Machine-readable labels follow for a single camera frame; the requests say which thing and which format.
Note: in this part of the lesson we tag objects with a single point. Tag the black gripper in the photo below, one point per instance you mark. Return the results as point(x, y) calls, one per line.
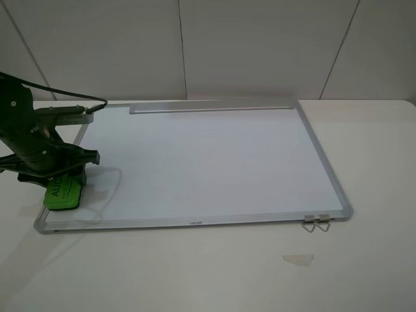
point(38, 150)

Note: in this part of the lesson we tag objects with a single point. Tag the green whiteboard eraser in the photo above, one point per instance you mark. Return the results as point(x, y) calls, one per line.
point(63, 193)

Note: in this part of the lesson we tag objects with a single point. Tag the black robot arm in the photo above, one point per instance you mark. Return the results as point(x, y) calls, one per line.
point(16, 94)

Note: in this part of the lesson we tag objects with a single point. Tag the aluminium pen tray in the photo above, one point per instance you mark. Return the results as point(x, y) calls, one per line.
point(208, 105)

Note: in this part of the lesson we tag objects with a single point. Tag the left metal hanging clip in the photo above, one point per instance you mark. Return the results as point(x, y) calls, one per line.
point(309, 223)

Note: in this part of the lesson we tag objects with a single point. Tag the metal hanging clip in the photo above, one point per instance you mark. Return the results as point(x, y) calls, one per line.
point(309, 223)
point(324, 222)

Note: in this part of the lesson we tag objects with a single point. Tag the clear tape piece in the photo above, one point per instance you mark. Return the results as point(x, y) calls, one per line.
point(304, 260)

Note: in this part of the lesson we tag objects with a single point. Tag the right metal hanging clip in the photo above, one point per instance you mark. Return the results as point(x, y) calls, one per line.
point(324, 222)

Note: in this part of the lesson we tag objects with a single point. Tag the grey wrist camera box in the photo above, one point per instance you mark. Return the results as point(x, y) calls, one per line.
point(71, 115)

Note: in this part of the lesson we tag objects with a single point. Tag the white whiteboard with aluminium frame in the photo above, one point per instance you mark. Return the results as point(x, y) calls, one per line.
point(201, 169)

